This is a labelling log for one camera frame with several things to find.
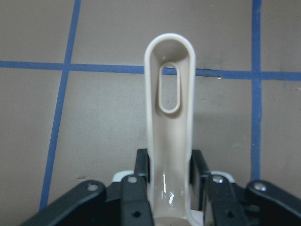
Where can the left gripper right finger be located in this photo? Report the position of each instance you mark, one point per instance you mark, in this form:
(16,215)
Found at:
(213,195)

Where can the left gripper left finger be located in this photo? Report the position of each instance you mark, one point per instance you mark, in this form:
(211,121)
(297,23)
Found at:
(135,209)

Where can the beige plastic dustpan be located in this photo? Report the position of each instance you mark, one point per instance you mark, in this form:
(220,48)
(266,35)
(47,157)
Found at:
(169,68)

